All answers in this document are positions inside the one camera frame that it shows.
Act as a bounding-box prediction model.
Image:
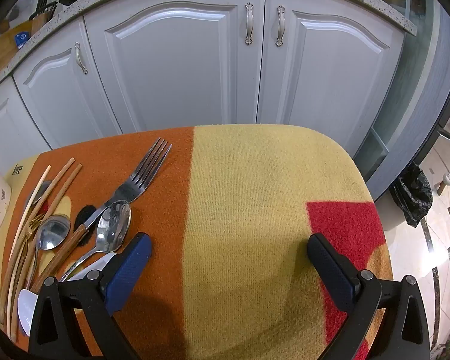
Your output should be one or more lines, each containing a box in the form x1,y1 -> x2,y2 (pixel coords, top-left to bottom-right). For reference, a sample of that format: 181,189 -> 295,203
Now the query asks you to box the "steel spoon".
22,214 -> 72,293
60,199 -> 132,282

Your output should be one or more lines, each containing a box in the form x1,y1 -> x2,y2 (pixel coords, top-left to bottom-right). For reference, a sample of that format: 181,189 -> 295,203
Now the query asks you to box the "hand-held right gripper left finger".
28,232 -> 152,360

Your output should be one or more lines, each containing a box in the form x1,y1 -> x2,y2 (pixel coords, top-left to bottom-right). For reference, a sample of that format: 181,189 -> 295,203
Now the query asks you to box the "steel fork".
34,137 -> 172,289

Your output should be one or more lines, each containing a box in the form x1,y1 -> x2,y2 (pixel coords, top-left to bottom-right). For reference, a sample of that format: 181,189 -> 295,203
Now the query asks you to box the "metal cabinet handle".
244,2 -> 255,46
74,42 -> 89,75
275,5 -> 286,47

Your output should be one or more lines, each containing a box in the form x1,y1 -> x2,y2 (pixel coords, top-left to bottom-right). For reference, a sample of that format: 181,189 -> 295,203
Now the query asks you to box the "gold fork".
5,213 -> 46,308

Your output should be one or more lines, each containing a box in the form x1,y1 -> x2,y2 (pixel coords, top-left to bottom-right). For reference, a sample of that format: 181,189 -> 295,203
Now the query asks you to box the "printed blanket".
0,124 -> 394,360

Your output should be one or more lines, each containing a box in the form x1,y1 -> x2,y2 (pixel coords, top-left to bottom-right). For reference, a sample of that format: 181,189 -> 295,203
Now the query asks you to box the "grey framed glass door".
354,0 -> 450,203

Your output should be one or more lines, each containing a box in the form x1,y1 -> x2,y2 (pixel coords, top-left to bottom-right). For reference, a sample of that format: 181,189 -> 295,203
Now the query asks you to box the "white plastic spoon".
18,253 -> 118,337

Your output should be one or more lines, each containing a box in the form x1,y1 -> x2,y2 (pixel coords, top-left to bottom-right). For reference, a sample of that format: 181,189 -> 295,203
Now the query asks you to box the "wooden cutting board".
0,20 -> 34,79

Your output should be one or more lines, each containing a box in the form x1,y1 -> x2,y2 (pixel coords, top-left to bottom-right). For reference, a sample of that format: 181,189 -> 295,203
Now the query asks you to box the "bin with black bag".
390,162 -> 434,229

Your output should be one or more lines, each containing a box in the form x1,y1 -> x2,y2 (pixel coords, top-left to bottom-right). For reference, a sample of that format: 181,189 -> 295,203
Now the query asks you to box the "white cabinet door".
12,17 -> 124,150
0,77 -> 55,181
83,0 -> 266,136
256,0 -> 406,156

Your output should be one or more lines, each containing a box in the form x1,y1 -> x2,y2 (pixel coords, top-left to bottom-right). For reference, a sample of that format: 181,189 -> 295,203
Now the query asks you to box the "wooden knife block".
28,0 -> 59,34

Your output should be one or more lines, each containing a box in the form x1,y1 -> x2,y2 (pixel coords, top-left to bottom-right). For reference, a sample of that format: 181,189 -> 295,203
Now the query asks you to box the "brown wooden chopstick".
7,163 -> 83,308
0,157 -> 76,316

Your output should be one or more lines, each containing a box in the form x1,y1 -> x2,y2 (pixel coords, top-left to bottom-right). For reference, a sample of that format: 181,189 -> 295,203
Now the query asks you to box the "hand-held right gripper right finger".
307,232 -> 432,360

